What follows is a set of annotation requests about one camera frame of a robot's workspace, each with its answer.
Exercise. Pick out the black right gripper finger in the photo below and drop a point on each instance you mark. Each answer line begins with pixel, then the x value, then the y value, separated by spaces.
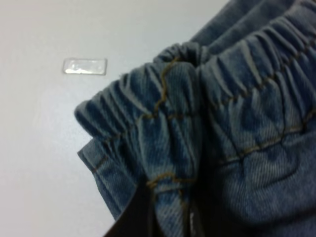
pixel 138 219

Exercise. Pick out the blue denim children's shorts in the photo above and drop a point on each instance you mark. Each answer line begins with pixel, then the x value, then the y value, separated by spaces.
pixel 223 127

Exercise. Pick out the clear tape piece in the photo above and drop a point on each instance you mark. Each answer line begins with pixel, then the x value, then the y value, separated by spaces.
pixel 85 66

